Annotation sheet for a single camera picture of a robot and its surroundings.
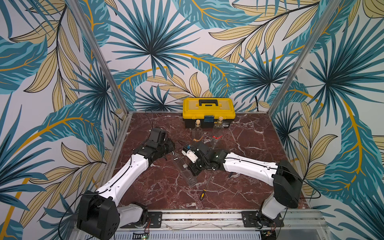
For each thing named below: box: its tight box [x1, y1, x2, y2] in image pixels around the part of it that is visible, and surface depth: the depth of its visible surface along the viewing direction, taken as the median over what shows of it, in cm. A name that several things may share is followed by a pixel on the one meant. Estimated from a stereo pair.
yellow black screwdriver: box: [200, 173, 213, 201], surface depth 83 cm
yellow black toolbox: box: [182, 97, 236, 129], surface depth 102 cm
